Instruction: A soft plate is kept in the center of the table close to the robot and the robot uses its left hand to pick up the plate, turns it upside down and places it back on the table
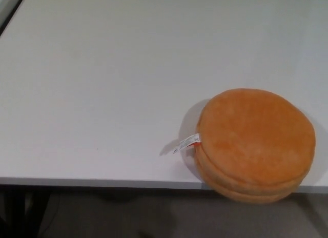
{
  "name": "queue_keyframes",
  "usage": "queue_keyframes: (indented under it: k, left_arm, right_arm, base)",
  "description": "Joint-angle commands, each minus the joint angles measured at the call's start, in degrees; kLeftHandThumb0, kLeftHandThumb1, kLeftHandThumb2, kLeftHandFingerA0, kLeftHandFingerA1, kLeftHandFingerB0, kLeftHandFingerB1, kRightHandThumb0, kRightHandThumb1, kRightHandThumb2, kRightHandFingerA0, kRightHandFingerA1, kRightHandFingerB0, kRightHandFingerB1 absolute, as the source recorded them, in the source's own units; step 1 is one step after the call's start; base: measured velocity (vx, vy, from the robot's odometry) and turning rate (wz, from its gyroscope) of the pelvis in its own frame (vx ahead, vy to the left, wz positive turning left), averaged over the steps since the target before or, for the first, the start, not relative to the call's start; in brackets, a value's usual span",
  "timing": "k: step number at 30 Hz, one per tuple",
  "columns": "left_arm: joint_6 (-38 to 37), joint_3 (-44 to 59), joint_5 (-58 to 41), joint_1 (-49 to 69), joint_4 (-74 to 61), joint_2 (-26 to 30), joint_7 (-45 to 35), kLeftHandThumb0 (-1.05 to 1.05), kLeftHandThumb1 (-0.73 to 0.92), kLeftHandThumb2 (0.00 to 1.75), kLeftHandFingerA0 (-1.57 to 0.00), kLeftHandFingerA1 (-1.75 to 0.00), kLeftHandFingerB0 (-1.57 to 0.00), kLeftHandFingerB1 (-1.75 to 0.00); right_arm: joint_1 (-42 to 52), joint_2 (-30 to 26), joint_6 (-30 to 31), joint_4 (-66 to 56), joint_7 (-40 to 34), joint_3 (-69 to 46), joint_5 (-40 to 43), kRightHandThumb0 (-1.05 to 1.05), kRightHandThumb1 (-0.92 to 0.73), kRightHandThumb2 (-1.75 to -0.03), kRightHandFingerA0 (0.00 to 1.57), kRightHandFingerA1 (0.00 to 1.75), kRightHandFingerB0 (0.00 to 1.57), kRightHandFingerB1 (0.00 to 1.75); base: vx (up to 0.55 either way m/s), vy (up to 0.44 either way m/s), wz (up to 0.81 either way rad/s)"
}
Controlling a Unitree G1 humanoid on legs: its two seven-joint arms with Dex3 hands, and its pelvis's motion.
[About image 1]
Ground grey panel with black frame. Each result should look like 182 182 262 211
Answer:
0 0 28 37

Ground orange plush plate with tag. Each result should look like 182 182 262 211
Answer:
170 88 318 205

